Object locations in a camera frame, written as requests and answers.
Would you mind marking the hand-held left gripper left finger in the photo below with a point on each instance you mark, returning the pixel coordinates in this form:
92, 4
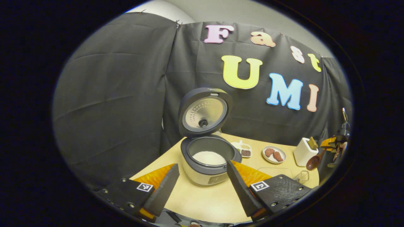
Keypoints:
165, 192

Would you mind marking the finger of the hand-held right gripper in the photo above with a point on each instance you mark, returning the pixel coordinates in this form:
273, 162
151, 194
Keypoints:
328, 142
339, 153

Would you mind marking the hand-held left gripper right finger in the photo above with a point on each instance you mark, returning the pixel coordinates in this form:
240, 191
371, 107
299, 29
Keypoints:
241, 189

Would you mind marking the brown wooden spoon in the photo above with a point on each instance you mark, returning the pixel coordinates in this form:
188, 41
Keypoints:
312, 163

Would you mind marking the grey rice cooker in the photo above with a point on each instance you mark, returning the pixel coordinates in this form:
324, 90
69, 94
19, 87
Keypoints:
202, 177

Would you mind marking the white rice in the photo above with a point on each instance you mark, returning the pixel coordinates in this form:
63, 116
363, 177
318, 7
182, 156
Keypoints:
208, 158

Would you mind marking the brown toast slice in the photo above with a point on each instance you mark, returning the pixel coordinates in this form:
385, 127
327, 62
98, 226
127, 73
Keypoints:
313, 143

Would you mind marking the white toaster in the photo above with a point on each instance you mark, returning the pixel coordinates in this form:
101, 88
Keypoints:
302, 154

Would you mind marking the round white plate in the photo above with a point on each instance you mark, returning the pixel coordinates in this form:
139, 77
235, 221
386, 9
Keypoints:
266, 159

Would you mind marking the white divided bean dish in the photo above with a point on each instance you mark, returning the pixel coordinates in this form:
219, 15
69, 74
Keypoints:
241, 148

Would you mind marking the round brown meat piece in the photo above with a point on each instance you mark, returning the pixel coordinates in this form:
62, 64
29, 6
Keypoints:
269, 152

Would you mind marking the long brown meat piece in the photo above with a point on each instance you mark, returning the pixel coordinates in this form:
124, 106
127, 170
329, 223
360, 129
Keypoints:
278, 156

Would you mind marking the black backdrop cloth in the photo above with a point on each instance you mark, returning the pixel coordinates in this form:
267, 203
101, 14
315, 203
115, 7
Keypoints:
110, 94

